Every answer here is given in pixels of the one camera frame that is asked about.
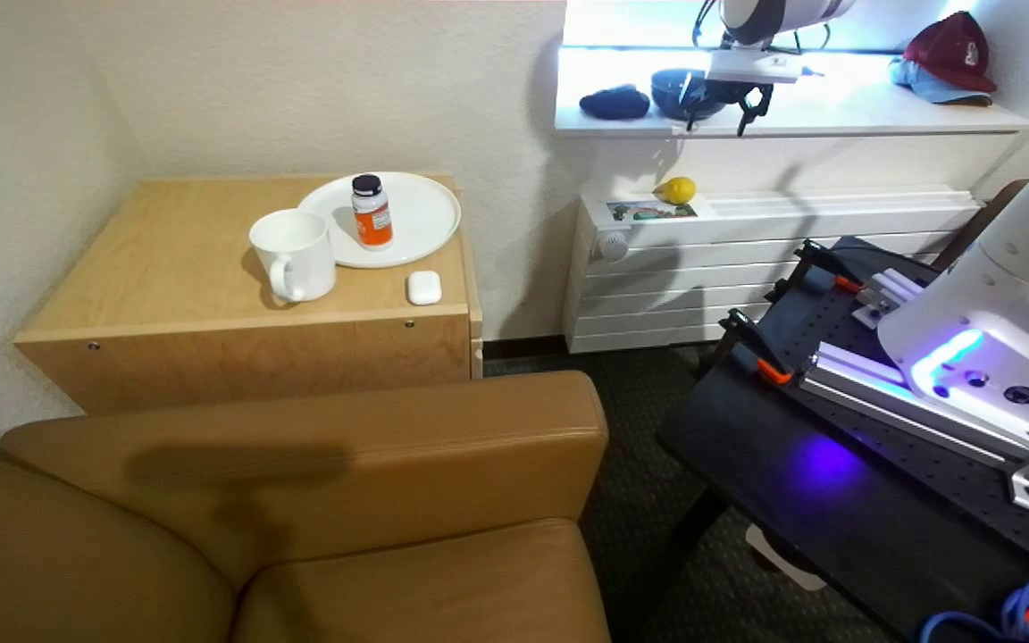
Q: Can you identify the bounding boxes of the dark blue cloth lump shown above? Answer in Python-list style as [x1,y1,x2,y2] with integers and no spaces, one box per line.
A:
[576,84,654,125]

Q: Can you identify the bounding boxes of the light wooden side cabinet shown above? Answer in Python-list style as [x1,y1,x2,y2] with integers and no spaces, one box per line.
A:
[12,176,485,415]

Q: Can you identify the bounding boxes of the tan leather armchair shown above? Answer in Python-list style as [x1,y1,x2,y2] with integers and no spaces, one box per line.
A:
[0,368,614,643]

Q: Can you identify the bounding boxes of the markers on radiator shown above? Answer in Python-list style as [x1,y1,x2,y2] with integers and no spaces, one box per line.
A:
[605,195,700,225]

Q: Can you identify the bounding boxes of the red baseball cap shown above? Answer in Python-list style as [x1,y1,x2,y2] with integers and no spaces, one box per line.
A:
[888,6,1005,109]

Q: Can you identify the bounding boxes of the white round plate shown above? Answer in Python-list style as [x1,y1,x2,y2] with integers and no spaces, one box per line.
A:
[296,168,465,272]

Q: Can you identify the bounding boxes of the white ceramic mug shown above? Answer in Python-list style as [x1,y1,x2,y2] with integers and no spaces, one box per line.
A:
[246,209,340,306]

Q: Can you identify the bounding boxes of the small white earbuds case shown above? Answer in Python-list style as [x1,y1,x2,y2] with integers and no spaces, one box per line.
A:
[404,267,448,312]

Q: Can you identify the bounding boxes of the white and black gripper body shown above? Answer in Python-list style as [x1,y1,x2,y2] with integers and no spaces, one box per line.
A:
[706,47,808,91]

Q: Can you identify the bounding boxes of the small orange-lidded jar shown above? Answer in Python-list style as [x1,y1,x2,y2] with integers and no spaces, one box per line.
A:
[346,172,396,249]

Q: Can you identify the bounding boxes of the yellow lemon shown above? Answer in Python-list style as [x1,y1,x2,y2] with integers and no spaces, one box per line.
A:
[654,172,702,209]

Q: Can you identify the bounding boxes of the black clamp orange handle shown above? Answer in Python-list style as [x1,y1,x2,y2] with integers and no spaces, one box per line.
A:
[789,241,864,303]
[719,306,801,393]

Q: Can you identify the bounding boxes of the aluminium profile rail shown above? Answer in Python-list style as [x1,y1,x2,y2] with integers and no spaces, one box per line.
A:
[798,335,1029,501]

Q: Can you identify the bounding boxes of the blue cable bundle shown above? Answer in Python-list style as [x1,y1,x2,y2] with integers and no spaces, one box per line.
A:
[913,569,1029,643]

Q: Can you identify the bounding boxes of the white window sill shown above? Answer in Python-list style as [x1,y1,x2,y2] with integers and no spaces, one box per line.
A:
[549,44,1029,141]

